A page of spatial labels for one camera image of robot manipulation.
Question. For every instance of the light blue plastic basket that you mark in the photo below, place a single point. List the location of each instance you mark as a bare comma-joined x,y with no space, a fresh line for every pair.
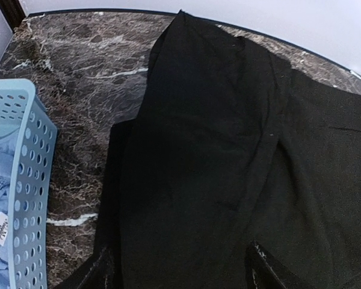
20,109

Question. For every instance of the white tape piece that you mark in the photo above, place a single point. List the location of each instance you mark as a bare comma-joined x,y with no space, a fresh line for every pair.
355,74

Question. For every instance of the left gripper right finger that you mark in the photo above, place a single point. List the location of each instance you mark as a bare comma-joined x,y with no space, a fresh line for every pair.
263,270

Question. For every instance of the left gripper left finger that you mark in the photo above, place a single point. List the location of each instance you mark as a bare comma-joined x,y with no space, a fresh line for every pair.
97,272

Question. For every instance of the left black frame post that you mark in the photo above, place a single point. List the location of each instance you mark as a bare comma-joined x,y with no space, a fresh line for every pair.
13,12

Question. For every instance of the black long sleeve shirt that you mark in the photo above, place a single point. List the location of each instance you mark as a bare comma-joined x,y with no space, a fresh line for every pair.
232,145

